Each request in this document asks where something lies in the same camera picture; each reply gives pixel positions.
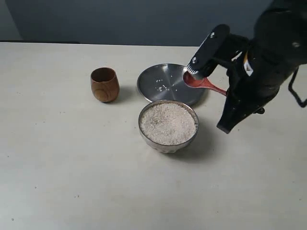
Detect steel bowl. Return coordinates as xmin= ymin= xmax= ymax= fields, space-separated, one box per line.
xmin=138 ymin=100 xmax=199 ymax=153

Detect round steel plate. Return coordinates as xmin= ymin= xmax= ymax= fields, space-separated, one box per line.
xmin=137 ymin=63 xmax=207 ymax=106

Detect black cable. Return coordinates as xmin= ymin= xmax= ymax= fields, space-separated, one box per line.
xmin=288 ymin=67 xmax=307 ymax=108

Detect white grains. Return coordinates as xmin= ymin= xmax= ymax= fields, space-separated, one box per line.
xmin=154 ymin=75 xmax=177 ymax=92

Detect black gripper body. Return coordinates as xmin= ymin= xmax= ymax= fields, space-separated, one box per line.
xmin=225 ymin=7 xmax=307 ymax=113

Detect dark red wooden spoon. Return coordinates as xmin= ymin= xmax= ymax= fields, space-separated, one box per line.
xmin=183 ymin=71 xmax=226 ymax=96

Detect wooden cup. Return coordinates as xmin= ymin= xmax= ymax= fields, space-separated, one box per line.
xmin=90 ymin=67 xmax=119 ymax=103

